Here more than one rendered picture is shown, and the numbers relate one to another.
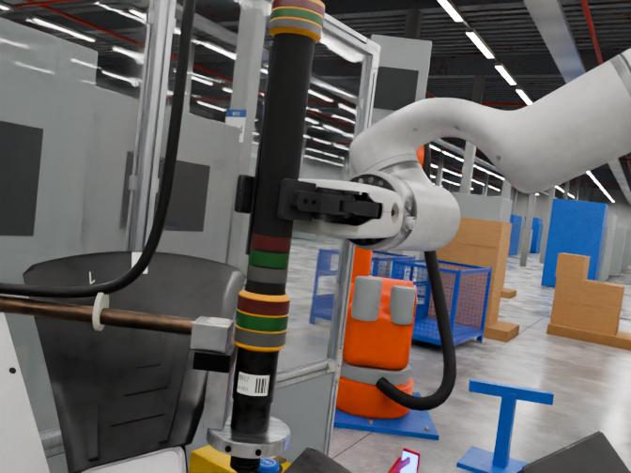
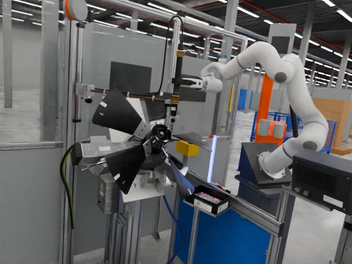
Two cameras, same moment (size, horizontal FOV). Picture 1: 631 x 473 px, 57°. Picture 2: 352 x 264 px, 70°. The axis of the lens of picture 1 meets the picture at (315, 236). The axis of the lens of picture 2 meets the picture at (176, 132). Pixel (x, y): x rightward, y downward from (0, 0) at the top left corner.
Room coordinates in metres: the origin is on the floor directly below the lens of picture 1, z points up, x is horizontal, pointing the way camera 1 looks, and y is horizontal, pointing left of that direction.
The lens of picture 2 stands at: (-0.85, -0.46, 1.48)
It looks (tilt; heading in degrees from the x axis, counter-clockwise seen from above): 10 degrees down; 20
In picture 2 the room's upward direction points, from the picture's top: 6 degrees clockwise
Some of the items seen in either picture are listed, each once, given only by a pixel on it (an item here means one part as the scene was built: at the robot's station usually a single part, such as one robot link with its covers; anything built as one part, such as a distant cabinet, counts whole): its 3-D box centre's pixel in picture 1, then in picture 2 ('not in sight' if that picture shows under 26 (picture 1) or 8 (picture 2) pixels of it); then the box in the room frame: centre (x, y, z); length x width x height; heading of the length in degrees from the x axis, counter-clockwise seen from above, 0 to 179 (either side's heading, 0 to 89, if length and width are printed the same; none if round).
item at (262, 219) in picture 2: not in sight; (219, 194); (0.72, -0.25, 0.82); 0.90 x 0.04 x 0.08; 55
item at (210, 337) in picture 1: (242, 382); (172, 109); (0.48, 0.05, 1.35); 0.09 x 0.07 x 0.10; 90
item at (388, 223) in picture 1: (344, 206); (192, 83); (0.58, -0.02, 1.50); 0.11 x 0.10 x 0.07; 145
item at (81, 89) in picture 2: not in sight; (84, 89); (0.49, 0.66, 1.39); 0.10 x 0.07 x 0.09; 90
